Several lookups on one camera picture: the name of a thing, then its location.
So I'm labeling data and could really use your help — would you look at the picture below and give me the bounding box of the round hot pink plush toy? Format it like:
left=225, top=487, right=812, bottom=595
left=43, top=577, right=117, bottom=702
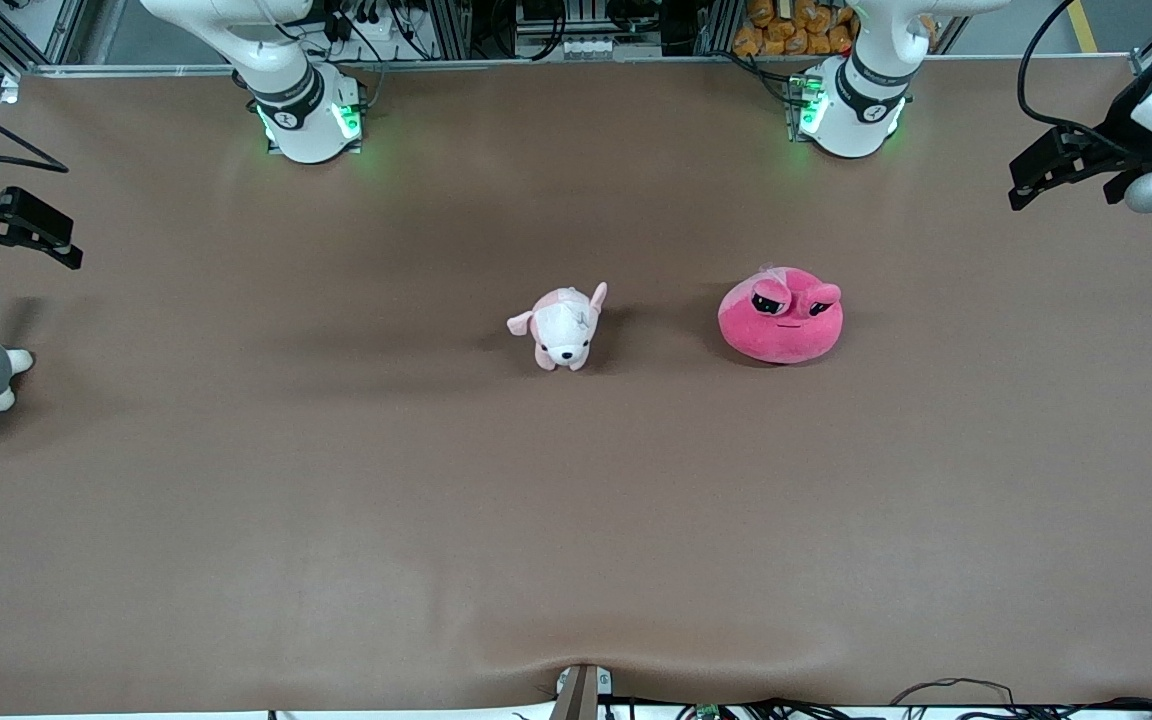
left=718, top=265, right=844, bottom=365

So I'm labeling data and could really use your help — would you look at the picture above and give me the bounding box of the bag of orange snacks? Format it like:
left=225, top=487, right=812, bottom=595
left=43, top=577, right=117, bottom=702
left=733, top=0, right=862, bottom=57

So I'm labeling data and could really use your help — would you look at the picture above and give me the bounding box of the white power strip with plugs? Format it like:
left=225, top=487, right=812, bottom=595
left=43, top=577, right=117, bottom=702
left=324, top=0, right=409, bottom=61

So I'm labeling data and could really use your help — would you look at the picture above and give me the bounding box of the small white power strip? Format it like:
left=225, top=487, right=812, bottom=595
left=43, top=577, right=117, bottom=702
left=561, top=36, right=637, bottom=59

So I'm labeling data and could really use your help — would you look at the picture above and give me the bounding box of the light pink puppy plush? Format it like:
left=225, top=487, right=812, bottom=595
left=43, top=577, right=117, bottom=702
left=507, top=282, right=609, bottom=372

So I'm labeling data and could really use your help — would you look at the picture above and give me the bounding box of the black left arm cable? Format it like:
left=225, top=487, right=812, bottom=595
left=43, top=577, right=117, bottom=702
left=1016, top=0, right=1137, bottom=153

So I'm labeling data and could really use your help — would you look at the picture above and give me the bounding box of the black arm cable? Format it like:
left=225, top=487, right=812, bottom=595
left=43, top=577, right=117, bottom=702
left=1016, top=0, right=1137, bottom=153
left=0, top=85, right=70, bottom=176

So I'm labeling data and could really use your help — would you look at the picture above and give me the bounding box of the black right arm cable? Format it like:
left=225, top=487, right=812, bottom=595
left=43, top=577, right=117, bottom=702
left=0, top=85, right=70, bottom=176

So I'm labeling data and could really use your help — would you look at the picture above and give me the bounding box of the aluminium frame post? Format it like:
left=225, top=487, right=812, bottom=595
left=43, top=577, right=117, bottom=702
left=696, top=0, right=742, bottom=57
left=426, top=0, right=474, bottom=61

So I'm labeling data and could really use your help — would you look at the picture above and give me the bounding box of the aluminium table edge rail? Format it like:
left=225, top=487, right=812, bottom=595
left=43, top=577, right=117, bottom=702
left=0, top=55, right=1137, bottom=79

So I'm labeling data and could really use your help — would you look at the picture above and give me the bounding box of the brown camera mount bracket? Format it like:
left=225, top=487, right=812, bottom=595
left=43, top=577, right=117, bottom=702
left=551, top=663, right=614, bottom=720

